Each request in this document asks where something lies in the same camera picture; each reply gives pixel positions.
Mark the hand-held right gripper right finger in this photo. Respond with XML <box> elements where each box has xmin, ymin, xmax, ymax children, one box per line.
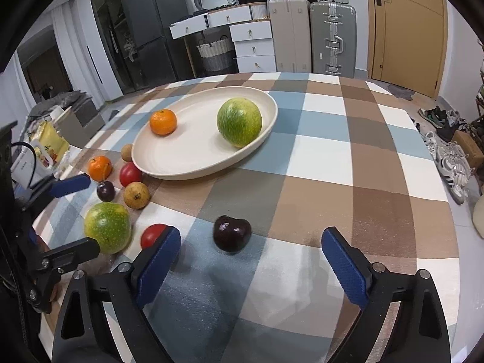
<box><xmin>321</xmin><ymin>227</ymin><xmax>452</xmax><ymax>363</ymax></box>

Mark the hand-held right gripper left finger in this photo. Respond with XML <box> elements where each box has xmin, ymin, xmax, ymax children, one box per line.
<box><xmin>53</xmin><ymin>226</ymin><xmax>182</xmax><ymax>363</ymax></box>

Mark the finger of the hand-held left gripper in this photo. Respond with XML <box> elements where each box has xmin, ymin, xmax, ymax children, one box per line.
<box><xmin>28</xmin><ymin>236</ymin><xmax>101</xmax><ymax>314</ymax></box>
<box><xmin>13</xmin><ymin>173</ymin><xmax>91</xmax><ymax>212</ymax></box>

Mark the red tomato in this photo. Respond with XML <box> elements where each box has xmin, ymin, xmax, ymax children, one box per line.
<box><xmin>140</xmin><ymin>223</ymin><xmax>169</xmax><ymax>250</ymax></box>
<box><xmin>119</xmin><ymin>162</ymin><xmax>143</xmax><ymax>187</ymax></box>

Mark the orange mandarin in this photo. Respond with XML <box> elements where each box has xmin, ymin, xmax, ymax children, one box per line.
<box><xmin>88</xmin><ymin>156</ymin><xmax>113</xmax><ymax>182</ymax></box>
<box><xmin>150</xmin><ymin>109</ymin><xmax>178</xmax><ymax>136</ymax></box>

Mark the dark purple plum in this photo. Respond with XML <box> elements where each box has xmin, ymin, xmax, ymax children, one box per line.
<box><xmin>212</xmin><ymin>215</ymin><xmax>252</xmax><ymax>254</ymax></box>
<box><xmin>97</xmin><ymin>181</ymin><xmax>115</xmax><ymax>202</ymax></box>

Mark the yellow green round melon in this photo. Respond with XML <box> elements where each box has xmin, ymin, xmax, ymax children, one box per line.
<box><xmin>83</xmin><ymin>202</ymin><xmax>132</xmax><ymax>255</ymax></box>

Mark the yellow brown pear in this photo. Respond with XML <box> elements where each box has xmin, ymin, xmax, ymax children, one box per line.
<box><xmin>123</xmin><ymin>181</ymin><xmax>151</xmax><ymax>210</ymax></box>

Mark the cream oval plate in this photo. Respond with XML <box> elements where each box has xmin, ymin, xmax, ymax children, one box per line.
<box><xmin>131</xmin><ymin>86</ymin><xmax>278</xmax><ymax>181</ymax></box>

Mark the white carton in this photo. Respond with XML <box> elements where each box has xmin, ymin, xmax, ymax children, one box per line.
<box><xmin>11</xmin><ymin>149</ymin><xmax>54</xmax><ymax>188</ymax></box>

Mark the yellow snack packet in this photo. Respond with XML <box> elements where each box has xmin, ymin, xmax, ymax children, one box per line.
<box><xmin>36</xmin><ymin>121</ymin><xmax>70</xmax><ymax>167</ymax></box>

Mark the open cardboard box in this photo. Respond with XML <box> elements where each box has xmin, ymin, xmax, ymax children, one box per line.
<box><xmin>57</xmin><ymin>98</ymin><xmax>106</xmax><ymax>140</ymax></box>

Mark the checked tablecloth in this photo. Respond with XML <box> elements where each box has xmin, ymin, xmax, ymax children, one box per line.
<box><xmin>32</xmin><ymin>72</ymin><xmax>460</xmax><ymax>363</ymax></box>

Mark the grey cloth pile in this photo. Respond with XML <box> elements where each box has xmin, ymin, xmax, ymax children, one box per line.
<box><xmin>34</xmin><ymin>91</ymin><xmax>93</xmax><ymax>115</ymax></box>

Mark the pile of shoes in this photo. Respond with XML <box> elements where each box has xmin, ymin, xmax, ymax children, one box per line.
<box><xmin>418</xmin><ymin>106</ymin><xmax>473</xmax><ymax>205</ymax></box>

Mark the dark glass wardrobe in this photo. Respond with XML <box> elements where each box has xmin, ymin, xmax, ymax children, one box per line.
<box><xmin>87</xmin><ymin>0</ymin><xmax>131</xmax><ymax>95</ymax></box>

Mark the brown cardboard box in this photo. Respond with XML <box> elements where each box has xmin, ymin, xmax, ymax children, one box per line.
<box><xmin>452</xmin><ymin>130</ymin><xmax>475</xmax><ymax>167</ymax></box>

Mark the grey door mat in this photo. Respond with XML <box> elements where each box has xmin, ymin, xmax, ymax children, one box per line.
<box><xmin>388</xmin><ymin>83</ymin><xmax>417</xmax><ymax>101</ymax></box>

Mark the dark grey refrigerator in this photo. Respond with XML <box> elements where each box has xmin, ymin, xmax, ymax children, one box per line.
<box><xmin>121</xmin><ymin>0</ymin><xmax>194</xmax><ymax>93</ymax></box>

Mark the woven laundry basket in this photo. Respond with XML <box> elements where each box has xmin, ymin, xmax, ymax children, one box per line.
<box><xmin>197</xmin><ymin>38</ymin><xmax>236</xmax><ymax>72</ymax></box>

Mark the white drawer desk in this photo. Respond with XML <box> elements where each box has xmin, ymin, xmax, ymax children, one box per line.
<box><xmin>169</xmin><ymin>4</ymin><xmax>277</xmax><ymax>73</ymax></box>

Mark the silver suitcase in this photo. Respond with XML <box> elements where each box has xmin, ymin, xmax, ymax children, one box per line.
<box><xmin>310</xmin><ymin>1</ymin><xmax>357</xmax><ymax>78</ymax></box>

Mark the beige suitcase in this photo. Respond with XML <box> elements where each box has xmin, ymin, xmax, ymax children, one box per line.
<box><xmin>268</xmin><ymin>0</ymin><xmax>312</xmax><ymax>73</ymax></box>

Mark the wooden door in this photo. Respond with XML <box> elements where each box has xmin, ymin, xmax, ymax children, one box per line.
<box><xmin>365</xmin><ymin>0</ymin><xmax>449</xmax><ymax>99</ymax></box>

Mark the black cable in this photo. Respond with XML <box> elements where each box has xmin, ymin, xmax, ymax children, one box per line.
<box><xmin>11</xmin><ymin>142</ymin><xmax>37</xmax><ymax>189</ymax></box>

